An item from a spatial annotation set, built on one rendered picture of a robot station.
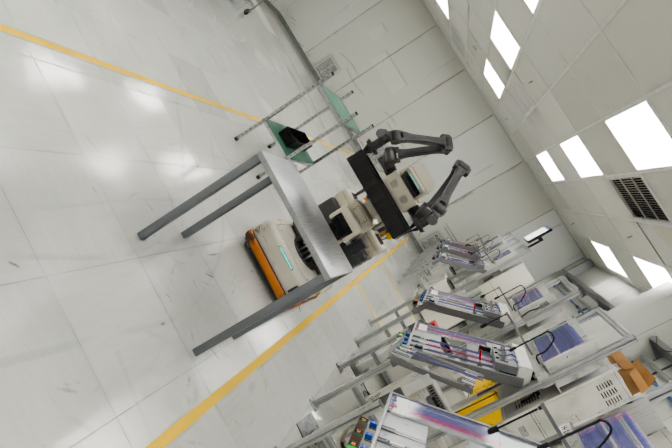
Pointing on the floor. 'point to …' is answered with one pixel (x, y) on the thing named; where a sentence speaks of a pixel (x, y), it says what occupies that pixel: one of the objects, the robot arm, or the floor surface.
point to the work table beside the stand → (295, 202)
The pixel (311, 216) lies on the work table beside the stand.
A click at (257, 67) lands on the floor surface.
